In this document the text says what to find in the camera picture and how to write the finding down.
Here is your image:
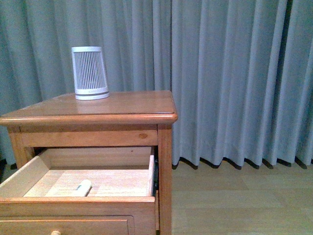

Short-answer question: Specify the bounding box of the wooden nightstand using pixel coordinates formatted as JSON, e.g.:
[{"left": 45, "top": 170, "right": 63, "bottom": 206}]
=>
[{"left": 0, "top": 91, "right": 178, "bottom": 235}]

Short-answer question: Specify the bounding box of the wooden drawer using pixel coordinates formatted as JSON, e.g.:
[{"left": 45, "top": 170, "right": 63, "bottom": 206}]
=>
[{"left": 0, "top": 147, "right": 159, "bottom": 235}]

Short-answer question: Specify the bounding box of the white slatted cylindrical device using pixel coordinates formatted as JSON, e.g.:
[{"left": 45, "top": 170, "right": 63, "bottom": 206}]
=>
[{"left": 71, "top": 47, "right": 110, "bottom": 100}]

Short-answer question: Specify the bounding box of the grey-green curtain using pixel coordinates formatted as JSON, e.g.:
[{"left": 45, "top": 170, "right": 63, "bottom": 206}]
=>
[{"left": 0, "top": 0, "right": 313, "bottom": 166}]

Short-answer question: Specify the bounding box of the white medicine bottle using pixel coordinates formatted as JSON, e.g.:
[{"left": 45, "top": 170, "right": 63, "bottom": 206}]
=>
[{"left": 71, "top": 179, "right": 92, "bottom": 197}]

